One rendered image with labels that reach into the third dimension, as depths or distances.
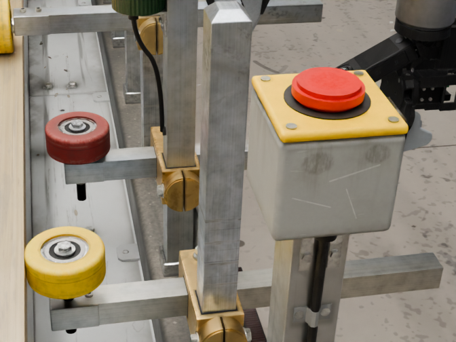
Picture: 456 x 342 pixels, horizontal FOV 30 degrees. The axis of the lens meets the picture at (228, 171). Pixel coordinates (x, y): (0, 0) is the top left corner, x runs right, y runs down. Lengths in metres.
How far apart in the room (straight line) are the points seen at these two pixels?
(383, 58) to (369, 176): 0.66
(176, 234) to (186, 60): 0.25
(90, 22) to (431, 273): 0.61
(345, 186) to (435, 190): 2.26
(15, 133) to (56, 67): 0.83
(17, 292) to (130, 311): 0.14
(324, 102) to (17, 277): 0.47
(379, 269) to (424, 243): 1.51
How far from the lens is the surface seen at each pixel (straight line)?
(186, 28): 0.98
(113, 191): 1.47
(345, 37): 3.70
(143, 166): 1.10
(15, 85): 1.21
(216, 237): 0.82
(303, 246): 0.50
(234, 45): 0.72
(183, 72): 1.00
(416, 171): 2.80
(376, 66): 1.11
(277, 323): 0.56
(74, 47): 2.00
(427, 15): 1.09
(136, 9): 0.95
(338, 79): 0.47
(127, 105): 1.57
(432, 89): 1.15
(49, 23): 1.28
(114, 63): 1.73
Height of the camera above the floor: 1.44
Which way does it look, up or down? 32 degrees down
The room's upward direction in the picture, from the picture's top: 3 degrees clockwise
